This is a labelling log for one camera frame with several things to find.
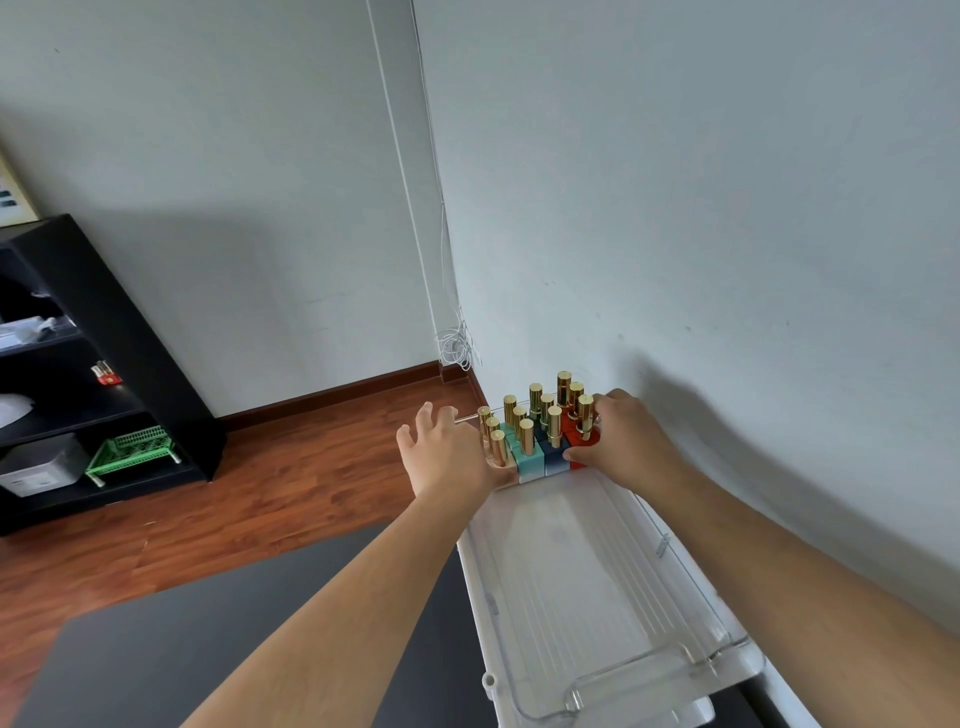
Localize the person's left hand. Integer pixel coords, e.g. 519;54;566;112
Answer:
396;402;501;502

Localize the person's right hand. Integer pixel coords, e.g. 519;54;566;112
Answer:
563;388;687;500

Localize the red nail polish bottle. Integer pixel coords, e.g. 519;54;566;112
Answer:
564;394;602;471

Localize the pink nail polish bottle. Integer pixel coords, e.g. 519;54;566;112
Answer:
483;429;519;489

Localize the person's right forearm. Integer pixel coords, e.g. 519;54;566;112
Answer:
637;457;960;728

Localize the person's left forearm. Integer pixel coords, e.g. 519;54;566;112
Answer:
180;480;498;728

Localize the cluster of gold-capped polish bottles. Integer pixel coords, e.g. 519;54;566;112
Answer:
477;369;601;485

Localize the brown wooden baseboard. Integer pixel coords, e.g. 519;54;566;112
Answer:
216;359;490;438

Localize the clear plastic storage bin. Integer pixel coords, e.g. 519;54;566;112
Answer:
456;405;752;726

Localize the white plastic tray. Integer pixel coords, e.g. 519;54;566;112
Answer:
455;517;767;728

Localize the black shelf unit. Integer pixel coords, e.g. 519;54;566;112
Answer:
0;213;228;538

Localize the green plastic basket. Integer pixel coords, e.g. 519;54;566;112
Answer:
84;425;183;489

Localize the grey storage box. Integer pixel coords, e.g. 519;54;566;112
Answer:
0;432;93;498

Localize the white plastic bag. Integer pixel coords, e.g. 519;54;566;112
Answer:
0;315;81;354

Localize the white cable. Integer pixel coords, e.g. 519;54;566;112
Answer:
365;0;482;371

